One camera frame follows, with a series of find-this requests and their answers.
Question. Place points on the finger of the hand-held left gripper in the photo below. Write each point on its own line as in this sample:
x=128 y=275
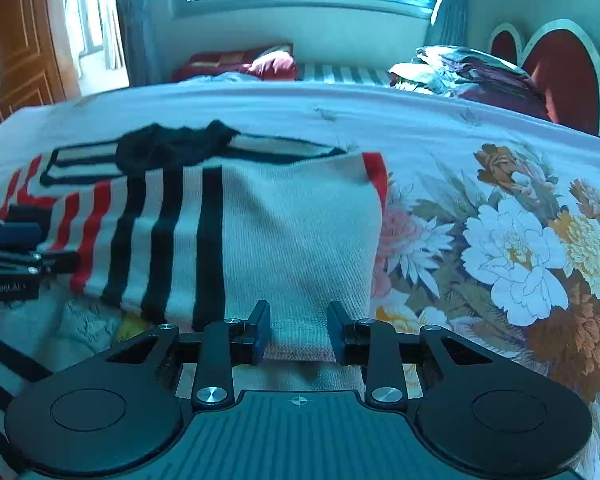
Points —
x=35 y=261
x=19 y=234

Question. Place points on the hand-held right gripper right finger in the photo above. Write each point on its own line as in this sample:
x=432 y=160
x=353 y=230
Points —
x=337 y=335

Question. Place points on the heart-shaped red headboard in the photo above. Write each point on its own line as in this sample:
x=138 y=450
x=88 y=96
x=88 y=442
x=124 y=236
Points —
x=570 y=75

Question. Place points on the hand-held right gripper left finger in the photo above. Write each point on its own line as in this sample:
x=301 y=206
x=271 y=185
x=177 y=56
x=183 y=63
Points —
x=261 y=334

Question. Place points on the blue curtain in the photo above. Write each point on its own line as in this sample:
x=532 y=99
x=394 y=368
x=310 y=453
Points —
x=450 y=2
x=130 y=15

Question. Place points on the red pillow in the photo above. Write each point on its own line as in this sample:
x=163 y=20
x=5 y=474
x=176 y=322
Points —
x=245 y=62

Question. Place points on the striped mattress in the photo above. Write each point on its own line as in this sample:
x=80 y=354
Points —
x=342 y=74

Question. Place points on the pile of folded quilts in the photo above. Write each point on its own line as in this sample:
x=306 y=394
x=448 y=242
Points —
x=460 y=75

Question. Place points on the wooden door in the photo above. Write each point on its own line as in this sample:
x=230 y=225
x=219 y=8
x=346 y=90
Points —
x=15 y=50

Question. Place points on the floral bed sheet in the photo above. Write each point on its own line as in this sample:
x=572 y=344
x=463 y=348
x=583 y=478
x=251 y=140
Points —
x=480 y=170

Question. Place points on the striped knit sweater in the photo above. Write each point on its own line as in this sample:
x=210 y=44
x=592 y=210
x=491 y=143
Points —
x=290 y=240

